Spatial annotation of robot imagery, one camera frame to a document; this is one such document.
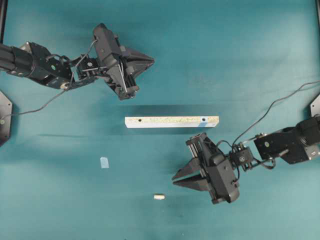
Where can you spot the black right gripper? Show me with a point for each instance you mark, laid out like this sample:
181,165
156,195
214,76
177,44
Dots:
203,149

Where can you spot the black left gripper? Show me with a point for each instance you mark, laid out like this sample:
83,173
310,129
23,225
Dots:
120,70

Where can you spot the small white wooden rod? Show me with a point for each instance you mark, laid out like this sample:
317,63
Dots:
159,196

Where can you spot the white wooden board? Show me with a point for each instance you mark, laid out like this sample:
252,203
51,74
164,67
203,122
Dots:
171,121

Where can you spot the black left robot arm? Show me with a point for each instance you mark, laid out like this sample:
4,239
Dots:
36,63

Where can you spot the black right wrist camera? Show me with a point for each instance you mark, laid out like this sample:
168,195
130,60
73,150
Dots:
222,179

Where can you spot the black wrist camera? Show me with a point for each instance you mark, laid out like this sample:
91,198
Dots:
106,46
222,179

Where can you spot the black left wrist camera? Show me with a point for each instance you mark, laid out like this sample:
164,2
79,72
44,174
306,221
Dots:
106,46

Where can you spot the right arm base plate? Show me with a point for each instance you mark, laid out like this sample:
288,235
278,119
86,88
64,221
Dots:
315,106

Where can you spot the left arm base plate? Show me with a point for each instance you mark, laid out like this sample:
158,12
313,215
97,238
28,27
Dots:
6,108

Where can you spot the black frame post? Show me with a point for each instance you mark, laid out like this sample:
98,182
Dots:
3,15

